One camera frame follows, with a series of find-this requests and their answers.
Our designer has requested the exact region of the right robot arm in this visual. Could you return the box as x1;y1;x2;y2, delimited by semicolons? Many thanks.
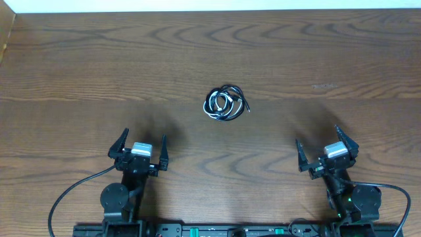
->
295;126;382;236

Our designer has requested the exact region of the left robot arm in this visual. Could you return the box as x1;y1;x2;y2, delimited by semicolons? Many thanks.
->
100;128;169;237

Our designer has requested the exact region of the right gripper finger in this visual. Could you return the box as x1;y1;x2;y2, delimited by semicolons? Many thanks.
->
295;139;309;172
335;125;359;157

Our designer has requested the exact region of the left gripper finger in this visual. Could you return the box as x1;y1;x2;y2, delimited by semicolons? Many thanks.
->
159;134;169;171
108;128;129;159

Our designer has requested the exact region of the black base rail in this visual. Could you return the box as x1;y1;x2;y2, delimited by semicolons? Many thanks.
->
72;221;397;237

